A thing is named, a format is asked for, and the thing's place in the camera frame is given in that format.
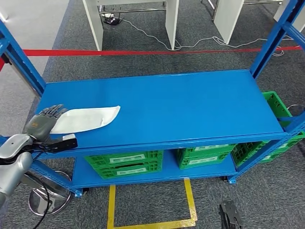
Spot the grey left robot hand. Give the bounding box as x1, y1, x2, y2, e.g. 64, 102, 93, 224
23, 104, 69, 143

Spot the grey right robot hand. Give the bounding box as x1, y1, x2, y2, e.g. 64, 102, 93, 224
219, 202, 233, 229

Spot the white curved plastic part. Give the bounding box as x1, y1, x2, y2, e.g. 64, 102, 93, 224
50, 105, 121, 135

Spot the blue metal shelf rack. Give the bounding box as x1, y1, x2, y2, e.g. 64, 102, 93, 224
0, 0, 305, 198

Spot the green plastic crate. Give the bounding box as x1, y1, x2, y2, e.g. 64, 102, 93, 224
94, 161, 163, 180
84, 150, 164, 171
178, 153, 230, 170
231, 91, 305, 167
260, 148, 294, 163
176, 144, 236, 162

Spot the white table leg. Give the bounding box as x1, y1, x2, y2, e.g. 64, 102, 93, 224
82, 0, 104, 51
165, 0, 179, 51
213, 0, 245, 45
273, 0, 305, 32

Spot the long red barrier belt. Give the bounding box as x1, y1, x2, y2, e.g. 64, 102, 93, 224
23, 45, 302, 58

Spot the yellow floor tape square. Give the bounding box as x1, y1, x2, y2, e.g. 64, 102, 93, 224
107, 177, 198, 229

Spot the black power strip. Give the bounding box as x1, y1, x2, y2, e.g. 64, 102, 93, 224
104, 13, 122, 26

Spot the chrome stanchion base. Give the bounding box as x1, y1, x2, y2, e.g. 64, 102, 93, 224
287, 104, 305, 117

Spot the metal table crossbar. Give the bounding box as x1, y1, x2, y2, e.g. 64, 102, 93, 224
99, 1, 166, 13

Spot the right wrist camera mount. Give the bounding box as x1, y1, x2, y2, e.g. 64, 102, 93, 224
226, 199, 243, 229

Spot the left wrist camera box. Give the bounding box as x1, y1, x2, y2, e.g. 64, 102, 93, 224
47, 134, 78, 154

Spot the chrome stanchion post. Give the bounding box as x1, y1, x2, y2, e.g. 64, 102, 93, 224
0, 52, 12, 66
29, 170, 72, 217

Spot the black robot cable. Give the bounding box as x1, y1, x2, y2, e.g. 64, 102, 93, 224
33, 177, 50, 229

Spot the coiled white cable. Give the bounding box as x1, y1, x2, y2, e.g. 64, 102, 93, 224
272, 45, 285, 58

